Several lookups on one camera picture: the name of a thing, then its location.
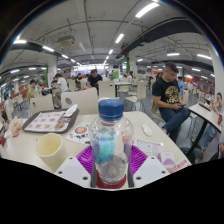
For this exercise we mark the person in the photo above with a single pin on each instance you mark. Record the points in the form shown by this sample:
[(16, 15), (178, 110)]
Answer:
[(168, 96), (218, 106), (62, 85), (31, 91), (94, 80)]

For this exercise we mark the neighbouring beige table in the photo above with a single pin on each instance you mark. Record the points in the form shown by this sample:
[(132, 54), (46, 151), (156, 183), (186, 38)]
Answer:
[(206, 113)]

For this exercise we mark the clear blue-capped water bottle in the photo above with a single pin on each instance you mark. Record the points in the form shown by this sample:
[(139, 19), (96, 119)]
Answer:
[(111, 140)]

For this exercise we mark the crumpled white tissue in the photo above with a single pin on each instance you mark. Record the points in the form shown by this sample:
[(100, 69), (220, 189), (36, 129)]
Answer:
[(147, 129)]

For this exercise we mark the white flyer with red print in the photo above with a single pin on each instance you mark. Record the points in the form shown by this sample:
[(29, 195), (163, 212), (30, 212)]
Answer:
[(181, 164)]

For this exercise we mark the white paper napkin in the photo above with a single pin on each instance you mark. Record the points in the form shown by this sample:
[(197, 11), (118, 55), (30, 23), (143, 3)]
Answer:
[(70, 110)]

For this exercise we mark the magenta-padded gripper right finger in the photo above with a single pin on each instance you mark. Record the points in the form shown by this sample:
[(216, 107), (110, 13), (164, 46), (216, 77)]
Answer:
[(149, 168)]

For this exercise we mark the colourful sticker sheet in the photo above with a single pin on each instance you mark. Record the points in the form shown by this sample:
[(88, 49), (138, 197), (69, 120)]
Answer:
[(80, 131)]

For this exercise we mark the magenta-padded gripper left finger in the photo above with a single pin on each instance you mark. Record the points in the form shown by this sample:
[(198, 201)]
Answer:
[(71, 168)]

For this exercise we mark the ceiling lights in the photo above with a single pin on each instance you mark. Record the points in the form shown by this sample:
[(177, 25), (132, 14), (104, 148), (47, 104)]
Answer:
[(146, 9)]

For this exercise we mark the ceiling air conditioner unit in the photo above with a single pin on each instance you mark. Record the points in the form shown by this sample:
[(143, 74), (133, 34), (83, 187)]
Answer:
[(65, 40)]

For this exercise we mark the brown food tray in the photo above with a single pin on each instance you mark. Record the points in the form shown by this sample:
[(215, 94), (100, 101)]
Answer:
[(43, 121)]

